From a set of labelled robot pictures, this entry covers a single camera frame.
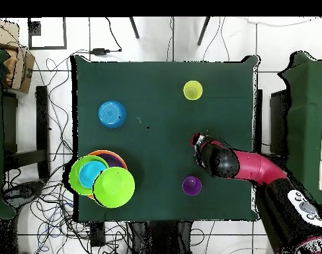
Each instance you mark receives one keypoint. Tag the purple cup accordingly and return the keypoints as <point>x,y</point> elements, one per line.
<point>192,185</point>

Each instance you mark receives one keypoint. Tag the purple bowl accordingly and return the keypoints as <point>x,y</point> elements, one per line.
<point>115,160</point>

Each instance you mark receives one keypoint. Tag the blue bowl with ribbed bottom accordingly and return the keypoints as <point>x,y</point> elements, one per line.
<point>112,114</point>

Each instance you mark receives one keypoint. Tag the large orange bowl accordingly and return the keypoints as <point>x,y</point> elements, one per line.
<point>107,152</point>

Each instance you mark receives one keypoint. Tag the large green bowl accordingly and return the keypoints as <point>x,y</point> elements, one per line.
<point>113,187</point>
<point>74,177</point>

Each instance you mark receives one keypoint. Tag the small light blue bowl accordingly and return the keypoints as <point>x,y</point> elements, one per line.
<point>90,173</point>

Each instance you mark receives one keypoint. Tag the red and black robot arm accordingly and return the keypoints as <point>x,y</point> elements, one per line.
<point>256,166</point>

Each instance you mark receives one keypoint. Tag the dark green tablecloth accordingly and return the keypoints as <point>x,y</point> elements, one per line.
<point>163,105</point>

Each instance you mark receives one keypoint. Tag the yellow ribbed cup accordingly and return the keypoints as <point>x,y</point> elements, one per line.
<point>193,90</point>

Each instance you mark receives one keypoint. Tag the black stand leg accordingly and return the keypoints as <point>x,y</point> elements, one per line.
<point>134,27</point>
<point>203,30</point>

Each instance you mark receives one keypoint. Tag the black power adapter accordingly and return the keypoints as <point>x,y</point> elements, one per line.
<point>100,51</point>

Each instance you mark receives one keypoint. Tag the black bench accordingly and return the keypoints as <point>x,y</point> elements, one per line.
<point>43,127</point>

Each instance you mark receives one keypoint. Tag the black base with knob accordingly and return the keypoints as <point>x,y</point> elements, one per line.
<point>25,189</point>

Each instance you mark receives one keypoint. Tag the cardboard box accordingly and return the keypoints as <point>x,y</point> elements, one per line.
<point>20,68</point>

